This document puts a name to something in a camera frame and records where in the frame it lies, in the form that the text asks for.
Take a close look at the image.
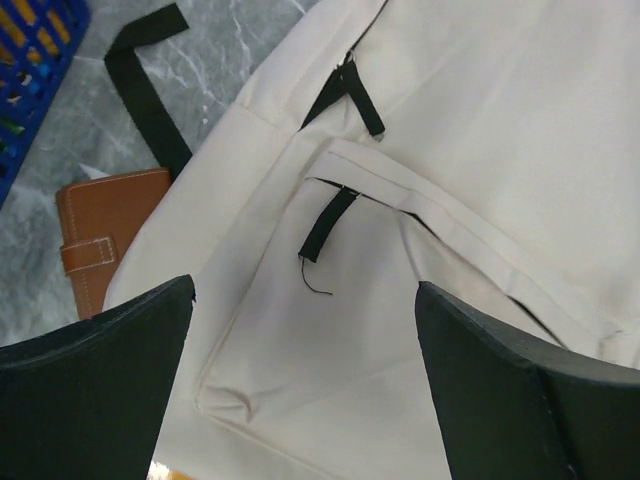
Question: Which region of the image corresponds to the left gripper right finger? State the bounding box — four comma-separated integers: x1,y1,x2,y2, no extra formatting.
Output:
415,282,639,479

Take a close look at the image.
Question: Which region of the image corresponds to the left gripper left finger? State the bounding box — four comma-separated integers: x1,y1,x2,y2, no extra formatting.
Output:
1,275,196,479

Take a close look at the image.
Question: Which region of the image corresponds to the brown leather wallet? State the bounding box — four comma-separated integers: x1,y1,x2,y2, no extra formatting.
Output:
56,168,171,320

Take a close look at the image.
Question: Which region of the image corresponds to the beige canvas backpack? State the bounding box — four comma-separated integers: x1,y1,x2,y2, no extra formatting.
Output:
105,1,639,479

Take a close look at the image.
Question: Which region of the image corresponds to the blue plastic shopping basket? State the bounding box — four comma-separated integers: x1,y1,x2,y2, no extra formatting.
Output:
1,0,91,200

